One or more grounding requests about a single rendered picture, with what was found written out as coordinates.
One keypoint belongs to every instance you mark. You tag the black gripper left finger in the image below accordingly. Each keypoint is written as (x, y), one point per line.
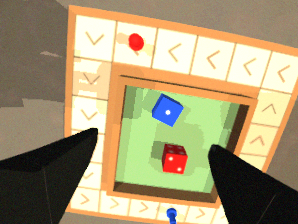
(37, 186)

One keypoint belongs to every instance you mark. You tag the blue pawn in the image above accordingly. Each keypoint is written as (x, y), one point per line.
(171, 214)

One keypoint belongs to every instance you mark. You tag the red pawn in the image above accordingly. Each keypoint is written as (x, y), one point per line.
(136, 42)

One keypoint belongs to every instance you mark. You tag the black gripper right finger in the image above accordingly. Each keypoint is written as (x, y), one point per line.
(248, 195)

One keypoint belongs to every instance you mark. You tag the red die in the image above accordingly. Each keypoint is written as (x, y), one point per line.
(174, 158)

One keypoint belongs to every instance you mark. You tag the blue die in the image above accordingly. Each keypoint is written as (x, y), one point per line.
(167, 110)

